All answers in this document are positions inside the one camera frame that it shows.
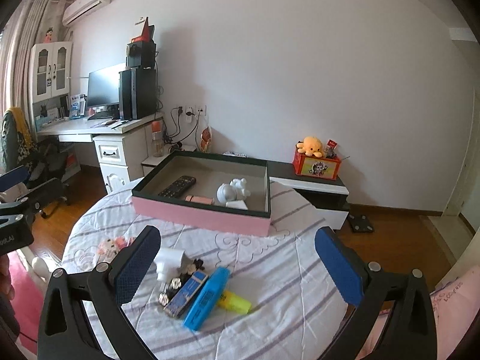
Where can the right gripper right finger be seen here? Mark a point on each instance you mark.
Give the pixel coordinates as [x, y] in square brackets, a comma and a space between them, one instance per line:
[409, 331]

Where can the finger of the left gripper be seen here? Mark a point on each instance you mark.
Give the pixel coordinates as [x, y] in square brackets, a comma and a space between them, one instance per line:
[13, 178]

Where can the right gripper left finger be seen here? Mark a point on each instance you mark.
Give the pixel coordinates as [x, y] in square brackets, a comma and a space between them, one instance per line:
[65, 331]

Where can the yellow highlighter pen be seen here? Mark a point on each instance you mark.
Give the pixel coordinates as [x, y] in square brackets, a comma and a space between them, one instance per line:
[232, 302]

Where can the person's left hand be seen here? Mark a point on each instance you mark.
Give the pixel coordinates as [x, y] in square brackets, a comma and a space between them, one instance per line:
[6, 287]

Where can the black office chair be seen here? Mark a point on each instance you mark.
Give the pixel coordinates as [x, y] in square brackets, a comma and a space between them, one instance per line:
[43, 161]

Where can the hello kitty brick figure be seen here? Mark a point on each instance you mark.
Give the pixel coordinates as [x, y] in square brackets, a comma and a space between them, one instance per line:
[109, 248]

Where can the white computer desk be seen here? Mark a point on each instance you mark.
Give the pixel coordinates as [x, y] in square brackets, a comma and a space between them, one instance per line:
[121, 147]

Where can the white glass-door cabinet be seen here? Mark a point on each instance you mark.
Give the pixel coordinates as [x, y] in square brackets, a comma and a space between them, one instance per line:
[49, 70]

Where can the dark blue narrow box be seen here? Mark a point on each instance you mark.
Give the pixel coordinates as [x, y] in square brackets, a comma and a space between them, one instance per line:
[178, 305]

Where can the black bathroom scale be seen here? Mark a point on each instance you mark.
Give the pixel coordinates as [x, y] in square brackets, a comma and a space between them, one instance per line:
[359, 223]

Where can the black computer monitor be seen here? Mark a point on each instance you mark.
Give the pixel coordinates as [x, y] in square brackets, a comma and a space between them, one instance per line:
[103, 86]

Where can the blue highlighter pen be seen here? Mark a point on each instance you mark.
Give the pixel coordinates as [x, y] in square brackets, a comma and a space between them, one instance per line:
[207, 299]

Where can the striped white tablecloth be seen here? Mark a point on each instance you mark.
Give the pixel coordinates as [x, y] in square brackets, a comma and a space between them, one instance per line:
[296, 307]

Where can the orange capped bottle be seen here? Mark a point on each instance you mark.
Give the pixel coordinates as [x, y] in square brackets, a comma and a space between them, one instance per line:
[157, 141]

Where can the black computer tower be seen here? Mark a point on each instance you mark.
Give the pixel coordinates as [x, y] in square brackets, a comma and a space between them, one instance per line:
[137, 93]

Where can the black white tv stand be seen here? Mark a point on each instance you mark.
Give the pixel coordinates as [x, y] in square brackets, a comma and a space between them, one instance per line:
[328, 196]

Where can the black remote control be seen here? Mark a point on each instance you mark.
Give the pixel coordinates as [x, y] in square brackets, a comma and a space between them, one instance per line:
[178, 187]

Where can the pink small box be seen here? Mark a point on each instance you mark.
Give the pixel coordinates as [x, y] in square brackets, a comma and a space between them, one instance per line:
[199, 200]

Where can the black speaker stack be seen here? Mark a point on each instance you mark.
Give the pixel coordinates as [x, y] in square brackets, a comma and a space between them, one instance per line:
[140, 54]

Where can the white air conditioner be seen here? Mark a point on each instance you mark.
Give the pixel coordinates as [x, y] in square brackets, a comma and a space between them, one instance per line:
[80, 8]

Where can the red cartoon tin box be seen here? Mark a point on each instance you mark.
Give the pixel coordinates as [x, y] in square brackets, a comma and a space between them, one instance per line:
[323, 168]

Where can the pink green storage box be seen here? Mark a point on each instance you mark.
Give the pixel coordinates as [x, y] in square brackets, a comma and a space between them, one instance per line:
[210, 175]

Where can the white astronaut figurine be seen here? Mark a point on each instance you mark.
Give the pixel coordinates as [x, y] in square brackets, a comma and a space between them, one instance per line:
[234, 194]

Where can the orange octopus plush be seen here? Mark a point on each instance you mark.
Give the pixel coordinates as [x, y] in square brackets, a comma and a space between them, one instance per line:
[310, 146]

